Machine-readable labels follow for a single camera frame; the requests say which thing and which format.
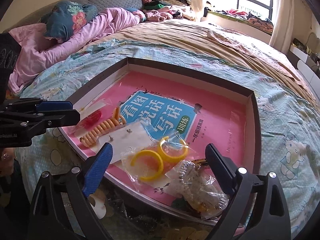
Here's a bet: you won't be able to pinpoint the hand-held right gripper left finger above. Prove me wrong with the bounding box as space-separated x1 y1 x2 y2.
30 142 118 240

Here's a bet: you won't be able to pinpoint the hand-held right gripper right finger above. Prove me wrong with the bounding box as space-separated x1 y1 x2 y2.
205 143 292 240

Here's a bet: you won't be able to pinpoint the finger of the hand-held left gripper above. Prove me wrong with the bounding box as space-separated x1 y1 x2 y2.
14 108 81 131
4 97 73 113

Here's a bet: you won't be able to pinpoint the small clear packet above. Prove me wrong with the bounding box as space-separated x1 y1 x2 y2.
67 99 113 137

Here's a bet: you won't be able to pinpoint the clear packet of pearl jewelry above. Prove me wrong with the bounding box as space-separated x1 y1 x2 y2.
165 159 229 220

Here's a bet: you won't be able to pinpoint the orange spiral hair tie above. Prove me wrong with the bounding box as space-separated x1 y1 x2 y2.
79 106 127 148

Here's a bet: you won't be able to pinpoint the clear packet with white card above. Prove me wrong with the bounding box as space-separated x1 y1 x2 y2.
99 122 155 164

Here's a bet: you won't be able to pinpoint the yellow hoop earrings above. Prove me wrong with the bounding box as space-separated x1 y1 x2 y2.
120 132 192 190

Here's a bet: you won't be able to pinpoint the shallow cardboard box tray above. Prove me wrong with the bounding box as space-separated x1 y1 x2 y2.
58 57 261 240

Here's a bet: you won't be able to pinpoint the person's left hand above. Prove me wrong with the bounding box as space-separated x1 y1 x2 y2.
0 147 16 178

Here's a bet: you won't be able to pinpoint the pink book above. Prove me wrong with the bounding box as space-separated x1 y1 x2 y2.
72 70 248 213

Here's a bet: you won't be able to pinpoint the pink quilt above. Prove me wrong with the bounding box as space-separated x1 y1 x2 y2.
7 7 145 94

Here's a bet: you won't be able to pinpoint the cat-print light blue bedsheet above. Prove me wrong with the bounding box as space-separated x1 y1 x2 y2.
5 39 320 230

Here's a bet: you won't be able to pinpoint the dark blue floral pillow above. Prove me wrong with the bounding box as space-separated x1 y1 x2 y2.
41 0 98 42

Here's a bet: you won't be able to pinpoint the pale patterned folded cloth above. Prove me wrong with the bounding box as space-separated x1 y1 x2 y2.
207 29 253 48

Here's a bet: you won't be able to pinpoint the white low cabinet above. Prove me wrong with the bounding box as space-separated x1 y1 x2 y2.
297 60 320 88

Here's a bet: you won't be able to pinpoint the tan bed cover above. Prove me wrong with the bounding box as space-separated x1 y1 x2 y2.
82 20 313 100

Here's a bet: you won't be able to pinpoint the dressing table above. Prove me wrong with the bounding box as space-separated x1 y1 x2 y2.
289 39 320 67

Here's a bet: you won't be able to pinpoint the pile of clothes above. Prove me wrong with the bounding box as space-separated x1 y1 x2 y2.
141 0 200 22

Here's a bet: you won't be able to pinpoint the window seat with clothes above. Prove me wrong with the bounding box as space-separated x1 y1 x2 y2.
201 6 274 34

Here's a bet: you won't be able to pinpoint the vanity mirror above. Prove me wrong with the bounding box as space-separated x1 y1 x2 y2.
306 31 320 51

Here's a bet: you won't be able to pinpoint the cream curtain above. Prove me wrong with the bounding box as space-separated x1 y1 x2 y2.
270 0 297 53

